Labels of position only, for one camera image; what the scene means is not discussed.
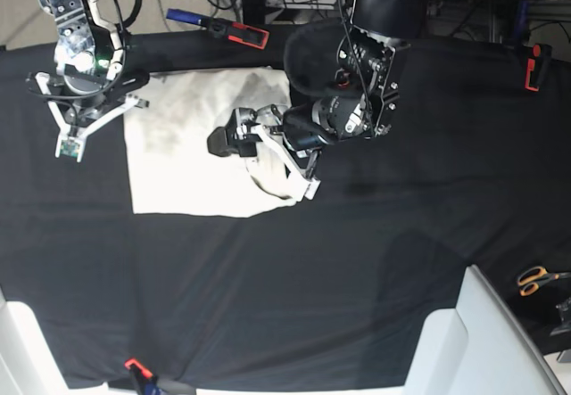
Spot white plastic bin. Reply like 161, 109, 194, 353
1, 297, 110, 394
402, 265, 566, 394

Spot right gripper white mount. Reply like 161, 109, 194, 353
33, 70, 150, 163

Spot white plastic bin right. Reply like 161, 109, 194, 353
402, 265, 566, 394

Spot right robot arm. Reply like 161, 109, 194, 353
28, 0, 150, 162

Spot red black clamp right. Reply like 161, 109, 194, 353
524, 44, 552, 92

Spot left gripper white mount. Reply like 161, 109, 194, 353
207, 104, 322, 201

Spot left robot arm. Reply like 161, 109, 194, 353
207, 0, 429, 201

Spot orange handled scissors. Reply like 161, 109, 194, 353
517, 266, 570, 297

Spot white plastic bin left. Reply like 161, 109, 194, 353
1, 297, 110, 394

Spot black table cloth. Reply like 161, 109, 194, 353
1, 39, 570, 391

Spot white T-shirt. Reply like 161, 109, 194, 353
124, 67, 296, 218

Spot red black clamp near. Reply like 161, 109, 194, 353
108, 357, 195, 395

